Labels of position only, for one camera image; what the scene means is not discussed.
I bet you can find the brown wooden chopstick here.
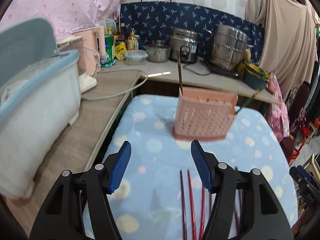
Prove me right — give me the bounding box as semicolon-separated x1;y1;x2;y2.
176;50;183;95

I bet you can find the red chopstick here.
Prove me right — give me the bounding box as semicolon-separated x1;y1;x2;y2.
199;186;205;240
187;170;197;240

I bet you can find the dark purple chopstick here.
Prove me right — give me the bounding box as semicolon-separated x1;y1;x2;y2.
180;170;188;240

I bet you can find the light blue dotted blanket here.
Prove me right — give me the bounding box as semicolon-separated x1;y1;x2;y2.
106;95;298;239

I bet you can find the pink floral hanging cloth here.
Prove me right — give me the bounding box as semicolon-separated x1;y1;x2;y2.
265;73;290;142

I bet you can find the beige woven counter mat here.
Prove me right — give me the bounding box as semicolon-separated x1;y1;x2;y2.
1;70;142;239

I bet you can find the white dish rack blue rim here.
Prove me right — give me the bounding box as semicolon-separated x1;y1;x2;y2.
1;50;81;199

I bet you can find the pink plastic utensil holder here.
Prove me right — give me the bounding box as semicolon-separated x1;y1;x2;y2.
172;87;238;141

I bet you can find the white blender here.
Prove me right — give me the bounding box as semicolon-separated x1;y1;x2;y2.
56;36;97;94

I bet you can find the floral white bowl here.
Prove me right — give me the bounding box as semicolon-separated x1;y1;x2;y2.
1;79;28;106

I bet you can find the black induction cooktop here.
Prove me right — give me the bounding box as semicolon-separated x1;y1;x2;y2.
203;58;243;80

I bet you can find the pink electric kettle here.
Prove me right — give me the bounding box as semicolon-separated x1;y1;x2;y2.
72;26;106;76

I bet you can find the green detergent bottle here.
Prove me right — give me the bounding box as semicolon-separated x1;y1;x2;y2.
102;28;115;67

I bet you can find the beige hanging cloth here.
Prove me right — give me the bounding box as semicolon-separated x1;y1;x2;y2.
245;0;317;98

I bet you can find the clear food container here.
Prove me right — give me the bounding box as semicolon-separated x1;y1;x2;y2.
125;50;149;66

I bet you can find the yellow snack packet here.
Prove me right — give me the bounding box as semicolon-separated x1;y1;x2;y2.
114;42;126;61

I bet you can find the large steel steamer pot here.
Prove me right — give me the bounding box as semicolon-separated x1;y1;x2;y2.
206;25;252;71

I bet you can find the grey-blue dish rack lid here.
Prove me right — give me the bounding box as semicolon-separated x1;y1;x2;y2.
0;18;59;86

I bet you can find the oil bottle yellow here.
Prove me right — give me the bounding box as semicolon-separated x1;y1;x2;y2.
127;28;138;50

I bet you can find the steel bowl with lid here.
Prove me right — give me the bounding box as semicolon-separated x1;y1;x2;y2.
146;40;171;63

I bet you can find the silver rice cooker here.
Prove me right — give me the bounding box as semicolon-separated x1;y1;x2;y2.
169;28;199;63

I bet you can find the white carton box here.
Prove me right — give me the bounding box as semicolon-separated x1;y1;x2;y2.
98;18;118;35

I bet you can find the pink dotted sheet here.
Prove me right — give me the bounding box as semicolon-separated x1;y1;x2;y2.
1;0;123;40

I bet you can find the navy floral backsplash cloth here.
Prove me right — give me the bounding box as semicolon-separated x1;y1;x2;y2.
120;2;265;64

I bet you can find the black cooker cable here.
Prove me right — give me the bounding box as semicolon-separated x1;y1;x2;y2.
183;61;213;77

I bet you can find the white power cable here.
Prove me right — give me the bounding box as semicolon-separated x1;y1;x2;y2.
81;45;149;102

